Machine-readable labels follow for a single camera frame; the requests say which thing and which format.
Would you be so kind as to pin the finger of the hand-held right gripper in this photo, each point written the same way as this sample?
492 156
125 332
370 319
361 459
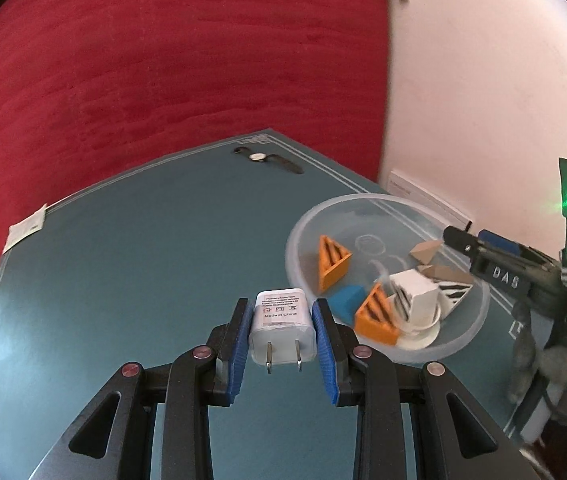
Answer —
463 242
498 242

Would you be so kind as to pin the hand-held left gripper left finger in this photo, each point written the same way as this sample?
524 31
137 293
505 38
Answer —
238 350

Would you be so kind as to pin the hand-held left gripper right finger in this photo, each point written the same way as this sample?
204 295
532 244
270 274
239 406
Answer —
326 355

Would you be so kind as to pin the long brown wooden block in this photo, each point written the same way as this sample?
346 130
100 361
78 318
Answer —
446 274

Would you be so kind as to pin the pale wooden wedge block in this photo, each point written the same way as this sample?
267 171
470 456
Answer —
426 252

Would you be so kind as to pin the white charger plug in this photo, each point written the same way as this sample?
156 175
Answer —
278 325

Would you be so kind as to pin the white striped triangular block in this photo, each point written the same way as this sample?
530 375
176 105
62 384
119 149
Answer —
416 285
456 292

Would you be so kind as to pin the blue wedge block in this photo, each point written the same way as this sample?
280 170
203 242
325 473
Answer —
346 302

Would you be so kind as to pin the orange striped triangular block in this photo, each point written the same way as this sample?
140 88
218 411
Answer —
371 320
333 267

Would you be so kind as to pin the white plastic jar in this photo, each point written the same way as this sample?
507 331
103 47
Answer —
431 317

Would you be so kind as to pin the white round lid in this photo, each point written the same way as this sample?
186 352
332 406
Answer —
416 342

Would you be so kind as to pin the translucent plastic bowl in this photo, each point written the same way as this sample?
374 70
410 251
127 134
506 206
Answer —
363 230

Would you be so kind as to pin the white paper card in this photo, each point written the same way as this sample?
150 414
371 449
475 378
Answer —
26 227

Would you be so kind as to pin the red quilted headboard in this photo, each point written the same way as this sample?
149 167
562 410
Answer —
163 60

